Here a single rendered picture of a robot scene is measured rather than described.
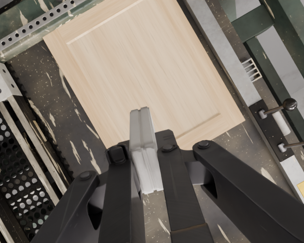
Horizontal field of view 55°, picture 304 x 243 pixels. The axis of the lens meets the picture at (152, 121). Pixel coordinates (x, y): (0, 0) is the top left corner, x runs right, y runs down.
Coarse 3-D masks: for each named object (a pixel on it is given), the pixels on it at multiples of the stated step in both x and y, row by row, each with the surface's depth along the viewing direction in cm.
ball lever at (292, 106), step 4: (284, 100) 82; (288, 100) 81; (292, 100) 80; (284, 104) 81; (288, 104) 80; (292, 104) 80; (296, 104) 80; (276, 108) 85; (280, 108) 84; (284, 108) 82; (288, 108) 81; (292, 108) 80; (260, 112) 90; (264, 112) 90; (268, 112) 88; (260, 116) 91; (264, 116) 90
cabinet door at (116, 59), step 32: (128, 0) 95; (160, 0) 94; (64, 32) 95; (96, 32) 95; (128, 32) 95; (160, 32) 95; (192, 32) 94; (64, 64) 96; (96, 64) 96; (128, 64) 95; (160, 64) 95; (192, 64) 95; (96, 96) 96; (128, 96) 96; (160, 96) 95; (192, 96) 95; (224, 96) 94; (96, 128) 96; (128, 128) 96; (160, 128) 95; (192, 128) 95; (224, 128) 95
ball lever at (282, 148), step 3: (303, 141) 84; (279, 144) 90; (282, 144) 90; (291, 144) 87; (294, 144) 86; (297, 144) 85; (300, 144) 85; (303, 144) 84; (279, 147) 90; (282, 147) 90; (285, 147) 89; (288, 147) 88; (279, 150) 91; (282, 150) 90; (285, 150) 90
